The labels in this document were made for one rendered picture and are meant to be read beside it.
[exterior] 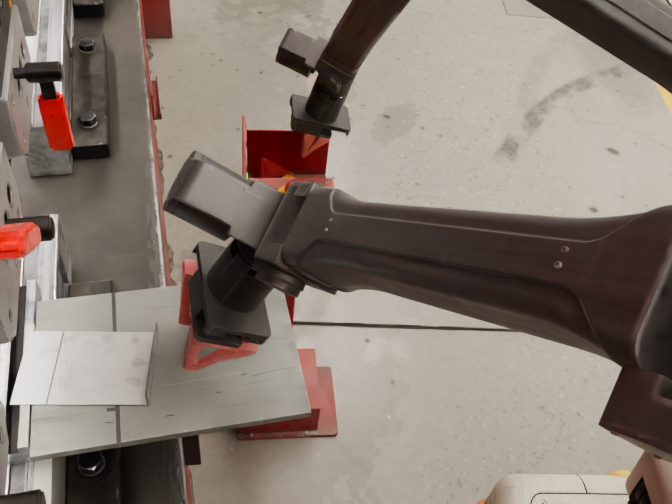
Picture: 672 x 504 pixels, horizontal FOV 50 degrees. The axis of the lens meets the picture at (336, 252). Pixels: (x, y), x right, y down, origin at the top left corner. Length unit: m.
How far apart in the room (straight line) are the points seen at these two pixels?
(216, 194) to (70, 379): 0.28
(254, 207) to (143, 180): 0.55
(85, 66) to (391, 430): 1.13
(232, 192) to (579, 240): 0.34
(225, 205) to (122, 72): 0.78
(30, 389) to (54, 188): 0.44
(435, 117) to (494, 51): 0.57
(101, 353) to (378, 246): 0.43
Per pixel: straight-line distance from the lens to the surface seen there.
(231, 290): 0.65
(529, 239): 0.32
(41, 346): 0.79
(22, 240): 0.45
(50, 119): 0.72
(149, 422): 0.72
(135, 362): 0.76
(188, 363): 0.72
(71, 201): 1.10
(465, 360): 2.03
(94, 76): 1.28
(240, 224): 0.58
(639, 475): 1.11
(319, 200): 0.50
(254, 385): 0.74
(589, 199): 2.62
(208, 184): 0.58
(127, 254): 1.02
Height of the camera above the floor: 1.64
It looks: 48 degrees down
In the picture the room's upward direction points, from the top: 8 degrees clockwise
